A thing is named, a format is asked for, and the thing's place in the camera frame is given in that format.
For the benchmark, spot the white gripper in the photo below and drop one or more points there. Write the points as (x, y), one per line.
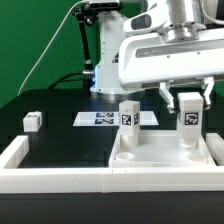
(146, 61)

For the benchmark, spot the white square tabletop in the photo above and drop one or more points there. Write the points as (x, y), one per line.
(159, 148)

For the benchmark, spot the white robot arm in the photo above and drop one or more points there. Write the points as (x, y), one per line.
(184, 20)

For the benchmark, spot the white marker sheet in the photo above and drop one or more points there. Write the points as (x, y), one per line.
(147, 118)

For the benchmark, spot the white U-shaped obstacle fence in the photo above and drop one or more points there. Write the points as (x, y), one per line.
(14, 179)

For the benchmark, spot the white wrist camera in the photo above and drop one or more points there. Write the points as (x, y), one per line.
(144, 23)

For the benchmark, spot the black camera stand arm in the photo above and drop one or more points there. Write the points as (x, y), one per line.
(88, 65)

